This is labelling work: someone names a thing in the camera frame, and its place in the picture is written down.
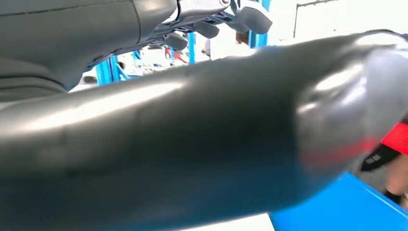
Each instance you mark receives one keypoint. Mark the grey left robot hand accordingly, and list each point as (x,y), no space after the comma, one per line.
(191,143)

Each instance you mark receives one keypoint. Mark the blue metal shelf rack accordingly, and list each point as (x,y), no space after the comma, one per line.
(334,207)

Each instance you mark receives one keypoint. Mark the red barrier belt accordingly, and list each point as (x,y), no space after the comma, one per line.
(396,138)

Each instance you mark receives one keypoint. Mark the person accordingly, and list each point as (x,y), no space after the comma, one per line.
(398,178)

